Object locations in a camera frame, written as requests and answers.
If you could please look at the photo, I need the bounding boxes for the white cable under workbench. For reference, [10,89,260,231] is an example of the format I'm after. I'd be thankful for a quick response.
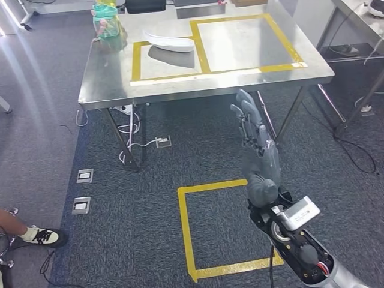
[117,111,168,166]

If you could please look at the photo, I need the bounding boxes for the thin black floor cable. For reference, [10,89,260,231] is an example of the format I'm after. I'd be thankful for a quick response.
[39,250,88,288]

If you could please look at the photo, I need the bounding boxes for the white furniture leg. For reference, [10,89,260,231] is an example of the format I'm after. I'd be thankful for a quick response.
[0,95,13,115]

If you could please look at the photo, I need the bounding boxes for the steel workbench table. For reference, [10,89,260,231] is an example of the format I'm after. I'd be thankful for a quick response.
[78,0,335,173]

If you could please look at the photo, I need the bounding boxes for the white plug adapter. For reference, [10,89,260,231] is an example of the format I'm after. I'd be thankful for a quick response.
[354,95,376,117]

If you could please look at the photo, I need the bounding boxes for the steel side table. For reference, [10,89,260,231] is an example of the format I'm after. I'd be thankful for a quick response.
[316,0,384,138]

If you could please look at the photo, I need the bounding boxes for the white side panel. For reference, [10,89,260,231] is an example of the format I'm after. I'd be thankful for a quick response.
[292,0,335,47]

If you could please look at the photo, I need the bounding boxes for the black carry case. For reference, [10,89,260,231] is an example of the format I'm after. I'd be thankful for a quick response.
[125,0,167,14]

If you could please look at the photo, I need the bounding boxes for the person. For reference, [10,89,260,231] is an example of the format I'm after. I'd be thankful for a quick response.
[0,209,69,249]

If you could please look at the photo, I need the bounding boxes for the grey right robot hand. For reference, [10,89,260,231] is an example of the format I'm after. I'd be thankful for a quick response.
[230,89,281,208]

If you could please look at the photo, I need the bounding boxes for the black item under side table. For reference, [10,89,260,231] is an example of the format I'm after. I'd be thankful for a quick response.
[328,44,360,57]

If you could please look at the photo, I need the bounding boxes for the white mirror cover part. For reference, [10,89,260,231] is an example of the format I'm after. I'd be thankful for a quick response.
[142,29,195,53]

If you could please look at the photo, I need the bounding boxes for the steel floor socket box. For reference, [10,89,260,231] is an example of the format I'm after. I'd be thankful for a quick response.
[76,169,94,184]
[72,196,91,215]

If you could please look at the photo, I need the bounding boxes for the white power strip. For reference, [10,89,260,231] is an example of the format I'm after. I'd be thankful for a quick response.
[113,104,133,116]

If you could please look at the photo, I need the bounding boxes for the white furniture base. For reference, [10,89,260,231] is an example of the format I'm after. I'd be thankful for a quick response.
[0,0,33,32]

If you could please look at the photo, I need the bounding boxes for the white floor cable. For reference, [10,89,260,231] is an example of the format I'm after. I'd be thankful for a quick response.
[75,110,89,128]

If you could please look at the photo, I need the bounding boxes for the white black headset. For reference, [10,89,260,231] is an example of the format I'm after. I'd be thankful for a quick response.
[367,0,384,19]

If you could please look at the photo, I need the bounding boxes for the teal lid water bottle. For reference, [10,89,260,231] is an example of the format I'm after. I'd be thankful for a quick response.
[91,3,125,41]

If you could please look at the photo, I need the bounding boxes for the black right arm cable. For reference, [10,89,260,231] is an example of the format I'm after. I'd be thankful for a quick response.
[269,244,276,288]

